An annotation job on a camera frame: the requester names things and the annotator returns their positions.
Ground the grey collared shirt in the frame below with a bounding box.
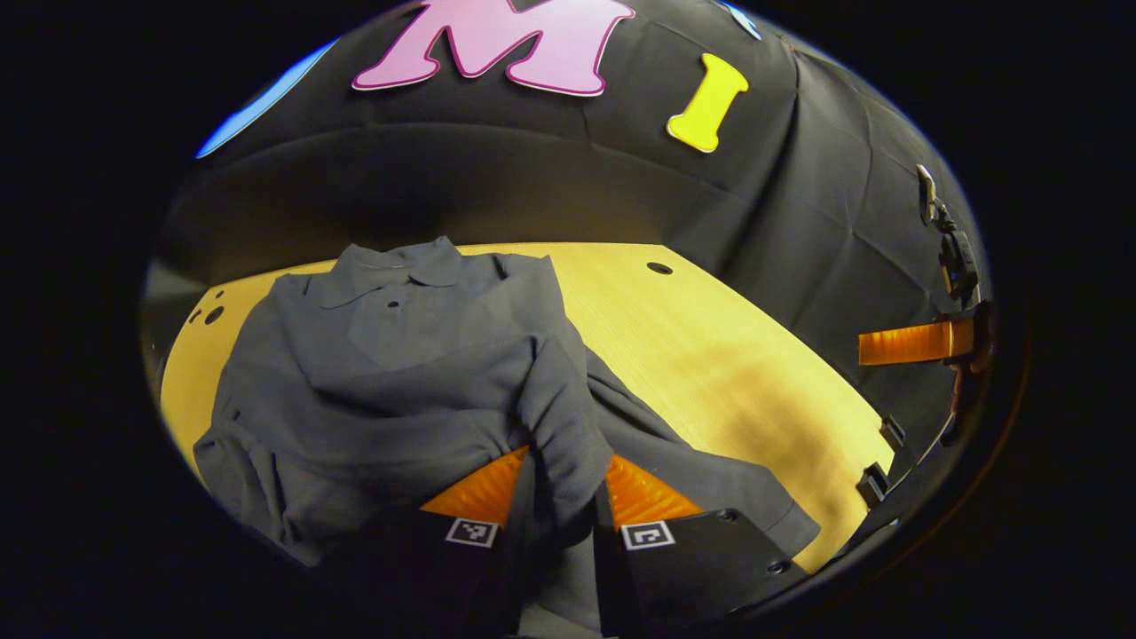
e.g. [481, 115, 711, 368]
[193, 235, 822, 639]

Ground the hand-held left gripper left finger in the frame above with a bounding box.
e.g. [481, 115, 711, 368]
[342, 446, 533, 639]

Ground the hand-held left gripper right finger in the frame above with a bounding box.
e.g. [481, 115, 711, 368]
[593, 453, 809, 639]

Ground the black backdrop cloth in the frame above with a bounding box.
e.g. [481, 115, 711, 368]
[142, 0, 993, 551]

